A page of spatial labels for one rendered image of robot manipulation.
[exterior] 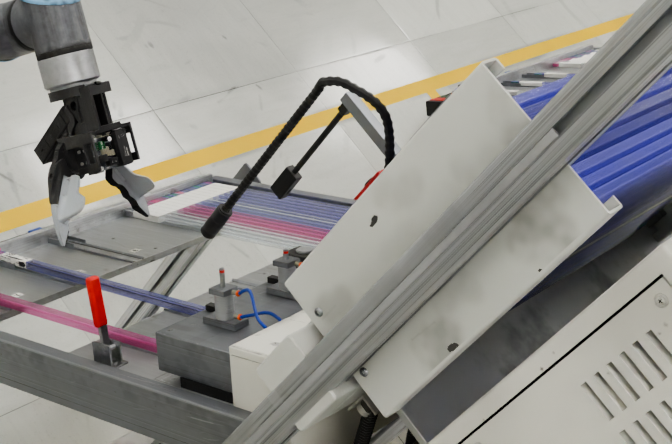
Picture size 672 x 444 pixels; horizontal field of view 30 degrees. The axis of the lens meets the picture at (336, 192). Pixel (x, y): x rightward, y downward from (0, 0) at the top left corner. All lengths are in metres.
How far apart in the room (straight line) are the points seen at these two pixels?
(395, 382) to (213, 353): 0.30
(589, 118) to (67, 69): 0.89
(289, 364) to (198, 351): 0.23
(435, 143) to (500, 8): 3.80
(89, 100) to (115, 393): 0.41
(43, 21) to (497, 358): 0.75
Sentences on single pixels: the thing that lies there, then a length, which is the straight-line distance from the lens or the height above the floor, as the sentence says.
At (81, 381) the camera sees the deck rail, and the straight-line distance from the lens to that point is 1.51.
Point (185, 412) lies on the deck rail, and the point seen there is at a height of 1.14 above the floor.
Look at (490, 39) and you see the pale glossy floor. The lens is 4.62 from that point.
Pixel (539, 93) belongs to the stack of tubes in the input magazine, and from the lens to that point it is 1.16.
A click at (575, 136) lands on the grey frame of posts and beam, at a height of 1.75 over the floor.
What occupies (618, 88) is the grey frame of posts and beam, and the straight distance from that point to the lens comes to 0.92.
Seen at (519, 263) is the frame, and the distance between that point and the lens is 1.03.
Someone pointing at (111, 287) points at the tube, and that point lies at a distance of 1.74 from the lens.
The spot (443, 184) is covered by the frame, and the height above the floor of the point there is 1.61.
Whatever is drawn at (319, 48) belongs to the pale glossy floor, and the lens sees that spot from 3.98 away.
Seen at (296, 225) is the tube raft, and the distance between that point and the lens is 1.94.
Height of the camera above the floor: 2.21
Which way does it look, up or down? 38 degrees down
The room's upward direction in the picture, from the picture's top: 40 degrees clockwise
